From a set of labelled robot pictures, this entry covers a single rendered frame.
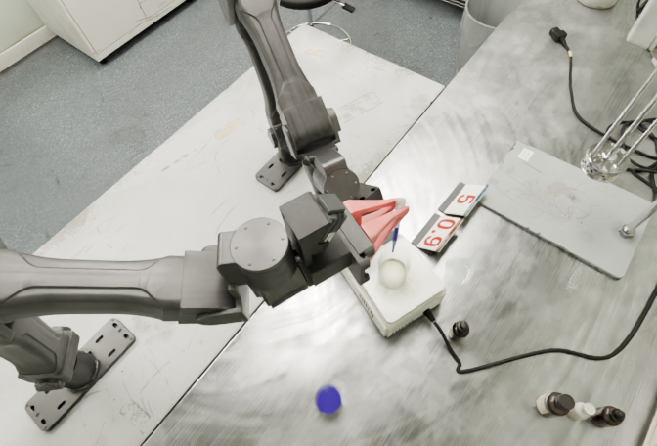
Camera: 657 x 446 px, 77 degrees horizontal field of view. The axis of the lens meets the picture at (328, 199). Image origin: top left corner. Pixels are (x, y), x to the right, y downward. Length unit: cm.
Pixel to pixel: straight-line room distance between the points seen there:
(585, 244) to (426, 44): 196
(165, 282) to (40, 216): 203
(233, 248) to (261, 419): 45
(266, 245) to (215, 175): 62
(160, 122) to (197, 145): 145
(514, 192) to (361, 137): 36
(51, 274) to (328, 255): 28
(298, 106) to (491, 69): 68
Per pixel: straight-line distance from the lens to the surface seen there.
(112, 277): 49
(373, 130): 103
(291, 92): 66
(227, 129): 110
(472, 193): 92
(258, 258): 40
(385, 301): 73
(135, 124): 259
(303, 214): 41
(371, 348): 80
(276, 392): 80
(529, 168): 102
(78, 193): 246
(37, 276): 50
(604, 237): 98
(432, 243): 85
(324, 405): 76
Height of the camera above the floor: 169
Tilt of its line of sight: 59 degrees down
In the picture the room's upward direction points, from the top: 8 degrees counter-clockwise
